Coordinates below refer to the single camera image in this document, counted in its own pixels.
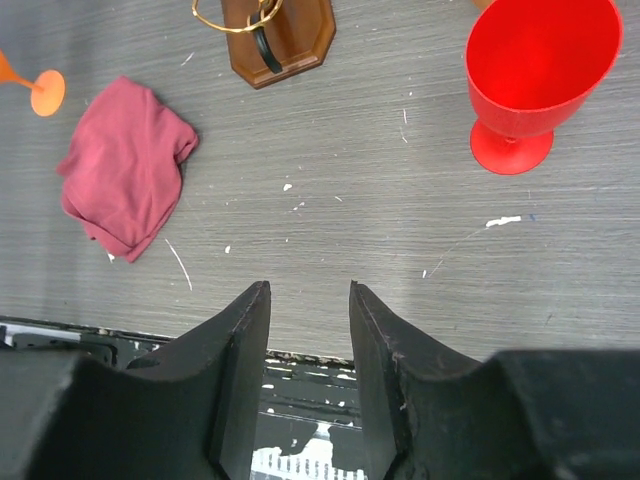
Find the dark red cloth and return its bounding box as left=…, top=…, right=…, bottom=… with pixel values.
left=56, top=76, right=199, bottom=263

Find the gold wire wine glass rack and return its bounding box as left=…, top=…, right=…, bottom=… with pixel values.
left=191, top=0, right=337, bottom=90

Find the orange wine glass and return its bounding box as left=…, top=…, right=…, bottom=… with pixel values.
left=1, top=52, right=66, bottom=117

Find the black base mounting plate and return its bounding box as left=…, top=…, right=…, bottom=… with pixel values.
left=1, top=316, right=366, bottom=479

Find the red wine glass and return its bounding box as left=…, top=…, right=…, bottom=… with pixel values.
left=465, top=0, right=624, bottom=175

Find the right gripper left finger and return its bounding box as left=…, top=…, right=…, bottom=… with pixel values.
left=1, top=281, right=271, bottom=479

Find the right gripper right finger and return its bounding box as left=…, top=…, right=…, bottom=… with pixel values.
left=349, top=283, right=639, bottom=479

